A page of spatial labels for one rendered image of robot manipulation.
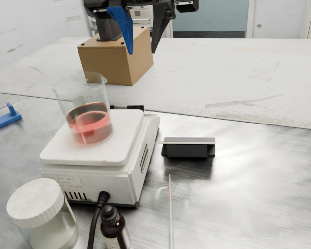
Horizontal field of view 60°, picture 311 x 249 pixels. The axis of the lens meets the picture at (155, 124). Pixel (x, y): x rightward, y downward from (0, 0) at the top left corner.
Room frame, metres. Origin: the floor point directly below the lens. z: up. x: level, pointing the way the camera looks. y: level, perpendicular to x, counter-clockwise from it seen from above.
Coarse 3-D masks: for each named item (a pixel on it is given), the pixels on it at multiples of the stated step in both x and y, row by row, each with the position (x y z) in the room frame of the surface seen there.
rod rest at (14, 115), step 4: (8, 104) 0.55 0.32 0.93; (12, 108) 0.54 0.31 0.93; (12, 112) 0.54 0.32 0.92; (16, 112) 0.55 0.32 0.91; (4, 116) 0.54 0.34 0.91; (8, 116) 0.54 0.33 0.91; (12, 116) 0.54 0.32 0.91; (16, 116) 0.53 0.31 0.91; (20, 116) 0.54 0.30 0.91; (0, 120) 0.53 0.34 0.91; (4, 120) 0.52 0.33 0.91; (8, 120) 0.52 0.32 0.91; (12, 120) 0.53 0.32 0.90; (16, 120) 0.53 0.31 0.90; (0, 124) 0.51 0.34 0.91; (4, 124) 0.52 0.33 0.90
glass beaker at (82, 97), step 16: (64, 80) 0.33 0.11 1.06; (80, 80) 0.34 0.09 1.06; (96, 80) 0.33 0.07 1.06; (64, 96) 0.28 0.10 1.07; (80, 96) 0.28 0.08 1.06; (96, 96) 0.29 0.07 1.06; (64, 112) 0.29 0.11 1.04; (80, 112) 0.28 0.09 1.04; (96, 112) 0.28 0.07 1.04; (80, 128) 0.28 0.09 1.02; (96, 128) 0.28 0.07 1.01; (112, 128) 0.30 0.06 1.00; (80, 144) 0.28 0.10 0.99; (96, 144) 0.28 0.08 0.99
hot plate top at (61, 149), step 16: (112, 112) 0.36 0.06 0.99; (128, 112) 0.35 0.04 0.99; (64, 128) 0.33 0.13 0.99; (128, 128) 0.31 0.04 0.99; (48, 144) 0.30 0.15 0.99; (64, 144) 0.29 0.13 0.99; (112, 144) 0.28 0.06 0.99; (128, 144) 0.27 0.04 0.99; (48, 160) 0.27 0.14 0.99; (64, 160) 0.26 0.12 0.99; (80, 160) 0.26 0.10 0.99; (96, 160) 0.25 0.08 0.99; (112, 160) 0.25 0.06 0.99
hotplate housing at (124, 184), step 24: (144, 120) 0.35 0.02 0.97; (144, 144) 0.31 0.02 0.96; (48, 168) 0.27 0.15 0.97; (72, 168) 0.26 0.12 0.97; (96, 168) 0.26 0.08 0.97; (120, 168) 0.25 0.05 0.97; (144, 168) 0.29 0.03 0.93; (72, 192) 0.26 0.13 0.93; (96, 192) 0.25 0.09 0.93; (120, 192) 0.24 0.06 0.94
